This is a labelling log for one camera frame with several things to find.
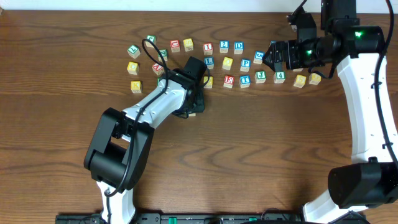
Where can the red U block top row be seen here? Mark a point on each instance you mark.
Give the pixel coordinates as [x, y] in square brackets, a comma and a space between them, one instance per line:
[175, 46]

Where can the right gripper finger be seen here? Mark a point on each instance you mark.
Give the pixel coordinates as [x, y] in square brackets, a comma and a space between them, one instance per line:
[268, 58]
[278, 66]

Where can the yellow S block bottom right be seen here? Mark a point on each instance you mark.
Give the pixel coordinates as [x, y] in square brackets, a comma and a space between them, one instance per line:
[300, 81]

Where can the yellow o block row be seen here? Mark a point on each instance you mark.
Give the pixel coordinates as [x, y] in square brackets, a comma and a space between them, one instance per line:
[227, 63]
[208, 82]

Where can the yellow G block far right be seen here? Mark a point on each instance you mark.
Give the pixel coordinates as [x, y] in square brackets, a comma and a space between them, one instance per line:
[314, 79]

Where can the yellow K block left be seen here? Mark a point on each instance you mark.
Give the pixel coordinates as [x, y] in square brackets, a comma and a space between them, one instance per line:
[136, 87]

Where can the blue P block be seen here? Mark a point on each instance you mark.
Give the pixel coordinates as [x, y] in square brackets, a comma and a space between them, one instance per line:
[245, 65]

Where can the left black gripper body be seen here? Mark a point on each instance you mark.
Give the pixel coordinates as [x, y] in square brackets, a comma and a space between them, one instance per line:
[199, 101]

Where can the red I block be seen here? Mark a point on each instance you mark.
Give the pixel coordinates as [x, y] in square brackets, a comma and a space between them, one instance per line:
[208, 48]

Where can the green j block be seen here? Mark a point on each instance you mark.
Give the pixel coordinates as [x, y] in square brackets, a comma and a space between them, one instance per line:
[260, 77]
[151, 41]

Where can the red A block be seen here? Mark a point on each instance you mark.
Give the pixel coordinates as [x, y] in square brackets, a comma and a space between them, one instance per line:
[158, 69]

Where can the blue 2 block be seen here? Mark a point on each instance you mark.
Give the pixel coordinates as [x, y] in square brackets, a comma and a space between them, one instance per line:
[224, 46]

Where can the blue D block centre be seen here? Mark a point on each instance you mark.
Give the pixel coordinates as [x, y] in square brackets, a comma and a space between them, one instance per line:
[238, 47]

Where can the yellow S block top row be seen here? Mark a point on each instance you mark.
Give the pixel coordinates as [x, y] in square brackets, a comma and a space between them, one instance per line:
[188, 44]

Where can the green Z block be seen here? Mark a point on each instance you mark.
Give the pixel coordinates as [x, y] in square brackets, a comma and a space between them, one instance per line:
[163, 55]

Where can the blue 5 block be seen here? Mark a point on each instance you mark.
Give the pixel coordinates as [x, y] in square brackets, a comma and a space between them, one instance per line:
[258, 56]

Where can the blue L block centre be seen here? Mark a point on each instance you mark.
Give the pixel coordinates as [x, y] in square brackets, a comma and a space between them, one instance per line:
[209, 62]

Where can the green 4 block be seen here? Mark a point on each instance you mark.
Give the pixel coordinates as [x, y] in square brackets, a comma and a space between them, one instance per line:
[279, 77]

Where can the blue T block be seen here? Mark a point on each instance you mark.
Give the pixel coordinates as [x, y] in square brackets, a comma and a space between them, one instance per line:
[244, 81]

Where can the green J block right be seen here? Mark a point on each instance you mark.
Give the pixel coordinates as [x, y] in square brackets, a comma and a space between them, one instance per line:
[260, 77]

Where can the red E block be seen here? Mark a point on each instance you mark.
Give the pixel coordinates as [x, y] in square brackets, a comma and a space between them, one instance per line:
[228, 81]

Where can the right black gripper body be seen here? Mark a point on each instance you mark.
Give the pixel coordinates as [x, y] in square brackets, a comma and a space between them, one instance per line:
[280, 56]

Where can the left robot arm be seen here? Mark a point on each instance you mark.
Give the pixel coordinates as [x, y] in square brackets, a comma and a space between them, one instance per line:
[119, 150]

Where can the green L block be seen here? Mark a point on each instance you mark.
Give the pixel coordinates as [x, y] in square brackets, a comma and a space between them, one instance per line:
[134, 51]

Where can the yellow C block left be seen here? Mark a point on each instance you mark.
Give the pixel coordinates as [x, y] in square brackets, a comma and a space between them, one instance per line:
[133, 68]

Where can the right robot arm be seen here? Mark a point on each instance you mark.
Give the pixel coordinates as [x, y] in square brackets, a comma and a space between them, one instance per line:
[357, 56]

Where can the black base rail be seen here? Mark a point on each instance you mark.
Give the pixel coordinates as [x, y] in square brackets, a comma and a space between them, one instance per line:
[155, 218]

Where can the yellow O block middle row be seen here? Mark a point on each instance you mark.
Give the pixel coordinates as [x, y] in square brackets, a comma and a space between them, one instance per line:
[227, 63]

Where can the green J block far left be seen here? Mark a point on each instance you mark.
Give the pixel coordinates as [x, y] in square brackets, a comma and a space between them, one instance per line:
[151, 41]

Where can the yellow O block bottom row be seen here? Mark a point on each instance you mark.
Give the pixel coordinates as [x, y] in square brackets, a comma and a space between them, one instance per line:
[208, 82]

